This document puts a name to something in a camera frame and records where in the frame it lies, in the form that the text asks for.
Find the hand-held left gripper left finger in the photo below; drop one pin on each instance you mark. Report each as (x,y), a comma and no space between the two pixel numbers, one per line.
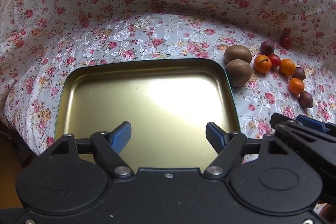
(121,136)

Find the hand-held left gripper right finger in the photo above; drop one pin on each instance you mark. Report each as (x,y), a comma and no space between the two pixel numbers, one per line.
(214,136)

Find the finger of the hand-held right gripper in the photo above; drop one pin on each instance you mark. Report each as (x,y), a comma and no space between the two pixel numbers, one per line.
(288,132)
(312,123)

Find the purple plum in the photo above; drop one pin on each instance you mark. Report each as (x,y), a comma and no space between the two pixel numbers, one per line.
(267,47)
(306,99)
(299,74)

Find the small tangerine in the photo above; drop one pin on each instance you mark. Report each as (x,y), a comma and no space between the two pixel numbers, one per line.
(296,86)
(287,67)

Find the gold metal tin tray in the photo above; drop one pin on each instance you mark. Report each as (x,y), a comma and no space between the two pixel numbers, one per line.
(147,98)

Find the brown kiwi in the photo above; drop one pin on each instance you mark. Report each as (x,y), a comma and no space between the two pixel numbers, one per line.
(238,54)
(239,73)

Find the red cherry tomato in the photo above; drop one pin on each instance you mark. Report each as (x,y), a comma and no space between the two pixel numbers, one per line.
(286,42)
(275,61)

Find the large tangerine with stem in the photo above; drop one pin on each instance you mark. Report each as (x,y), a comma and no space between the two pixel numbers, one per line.
(262,64)

